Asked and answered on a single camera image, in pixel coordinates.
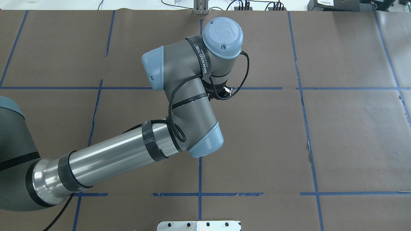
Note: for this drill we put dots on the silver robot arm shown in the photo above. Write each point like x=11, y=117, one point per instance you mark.
x=190, y=72

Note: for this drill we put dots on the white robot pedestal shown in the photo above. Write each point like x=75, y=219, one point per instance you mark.
x=210, y=225

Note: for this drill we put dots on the brown paper table cover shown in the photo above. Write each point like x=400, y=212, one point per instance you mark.
x=318, y=138

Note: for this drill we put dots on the aluminium frame post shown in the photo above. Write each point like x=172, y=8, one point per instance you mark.
x=201, y=7

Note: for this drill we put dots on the black box on table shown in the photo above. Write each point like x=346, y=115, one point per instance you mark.
x=339, y=5

